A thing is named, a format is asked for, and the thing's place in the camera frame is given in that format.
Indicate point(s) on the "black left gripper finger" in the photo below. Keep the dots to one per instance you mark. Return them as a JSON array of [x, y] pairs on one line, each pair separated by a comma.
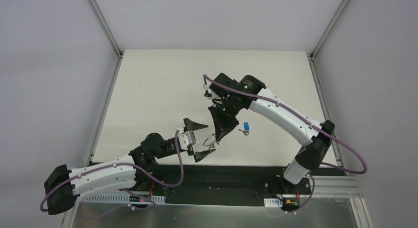
[[199, 156], [190, 125]]

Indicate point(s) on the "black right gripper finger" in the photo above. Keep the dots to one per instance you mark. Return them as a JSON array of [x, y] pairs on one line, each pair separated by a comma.
[[217, 114], [226, 126]]

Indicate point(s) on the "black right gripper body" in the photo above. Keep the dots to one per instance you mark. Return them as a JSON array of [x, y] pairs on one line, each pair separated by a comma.
[[223, 115]]

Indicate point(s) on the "blue capped key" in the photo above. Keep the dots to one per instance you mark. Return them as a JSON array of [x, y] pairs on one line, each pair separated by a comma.
[[245, 129]]

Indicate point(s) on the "silver keyring with clips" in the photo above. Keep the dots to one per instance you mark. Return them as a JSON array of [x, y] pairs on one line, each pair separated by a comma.
[[210, 141]]

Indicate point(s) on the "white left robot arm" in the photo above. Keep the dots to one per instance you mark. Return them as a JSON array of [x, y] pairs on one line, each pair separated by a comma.
[[65, 187]]

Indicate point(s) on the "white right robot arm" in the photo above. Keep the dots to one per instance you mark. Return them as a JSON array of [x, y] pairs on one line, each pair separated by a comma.
[[313, 136]]

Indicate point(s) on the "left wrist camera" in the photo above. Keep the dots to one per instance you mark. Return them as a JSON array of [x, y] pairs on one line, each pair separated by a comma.
[[185, 140]]

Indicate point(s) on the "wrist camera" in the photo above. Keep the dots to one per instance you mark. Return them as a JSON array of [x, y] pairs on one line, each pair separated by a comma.
[[208, 92], [185, 140]]

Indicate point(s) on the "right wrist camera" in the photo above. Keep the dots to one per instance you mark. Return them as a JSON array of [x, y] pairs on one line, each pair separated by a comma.
[[208, 92]]

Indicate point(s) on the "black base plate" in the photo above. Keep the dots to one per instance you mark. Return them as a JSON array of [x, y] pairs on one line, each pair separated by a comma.
[[225, 185]]

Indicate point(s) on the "right white slotted cable duct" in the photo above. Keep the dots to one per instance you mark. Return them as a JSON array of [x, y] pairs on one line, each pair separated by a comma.
[[273, 202]]

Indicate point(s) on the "white slotted cable duct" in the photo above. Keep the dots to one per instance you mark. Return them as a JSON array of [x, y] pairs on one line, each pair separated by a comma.
[[123, 197], [273, 202]]

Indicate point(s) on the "aluminium frame rail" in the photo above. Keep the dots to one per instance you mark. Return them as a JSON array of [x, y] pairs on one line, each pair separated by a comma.
[[337, 187]]

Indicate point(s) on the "left white slotted cable duct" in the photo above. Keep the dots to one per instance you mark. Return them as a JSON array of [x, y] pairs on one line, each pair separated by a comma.
[[123, 197]]

